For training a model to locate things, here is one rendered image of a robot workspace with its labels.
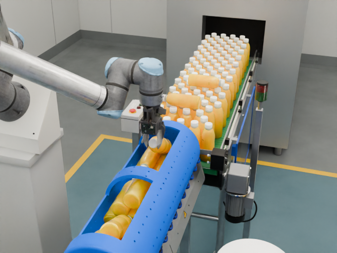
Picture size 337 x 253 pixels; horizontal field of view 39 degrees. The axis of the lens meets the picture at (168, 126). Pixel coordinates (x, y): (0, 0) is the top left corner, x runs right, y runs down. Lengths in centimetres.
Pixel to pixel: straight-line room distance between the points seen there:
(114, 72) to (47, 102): 52
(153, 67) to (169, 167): 42
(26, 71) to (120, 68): 37
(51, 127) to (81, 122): 256
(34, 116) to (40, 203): 44
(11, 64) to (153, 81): 50
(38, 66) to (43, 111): 62
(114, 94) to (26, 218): 94
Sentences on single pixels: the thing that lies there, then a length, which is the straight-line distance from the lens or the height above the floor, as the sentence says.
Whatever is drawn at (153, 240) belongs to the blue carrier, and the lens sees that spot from 168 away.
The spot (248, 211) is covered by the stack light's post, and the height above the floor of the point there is 41.
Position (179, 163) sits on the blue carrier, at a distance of 199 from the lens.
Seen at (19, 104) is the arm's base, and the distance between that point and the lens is 226.
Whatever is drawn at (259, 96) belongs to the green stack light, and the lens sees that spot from 260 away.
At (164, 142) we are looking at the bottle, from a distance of 203.
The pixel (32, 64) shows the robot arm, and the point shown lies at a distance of 165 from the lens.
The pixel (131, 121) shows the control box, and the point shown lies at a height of 107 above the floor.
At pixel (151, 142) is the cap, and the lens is 197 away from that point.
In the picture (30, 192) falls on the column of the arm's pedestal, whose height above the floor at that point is 91.
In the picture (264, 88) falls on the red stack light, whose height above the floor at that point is 124.
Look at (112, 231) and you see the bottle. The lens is 166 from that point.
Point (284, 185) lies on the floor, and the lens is 402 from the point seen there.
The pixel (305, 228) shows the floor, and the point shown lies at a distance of 363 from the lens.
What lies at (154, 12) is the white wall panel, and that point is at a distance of 670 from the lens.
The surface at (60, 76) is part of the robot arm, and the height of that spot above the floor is 163.
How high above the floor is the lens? 227
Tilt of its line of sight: 29 degrees down
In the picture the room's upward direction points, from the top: straight up
